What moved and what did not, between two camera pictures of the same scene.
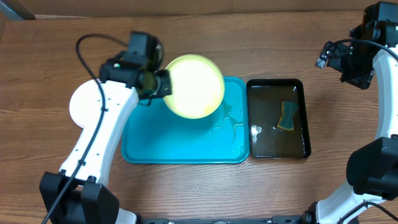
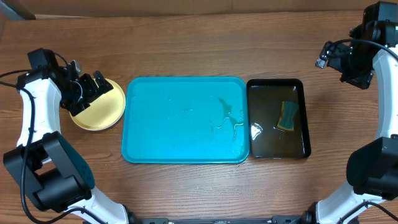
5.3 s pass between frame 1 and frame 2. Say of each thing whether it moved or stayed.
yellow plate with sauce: moved
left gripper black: moved
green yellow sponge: stayed
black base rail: stayed
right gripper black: stayed
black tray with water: stayed
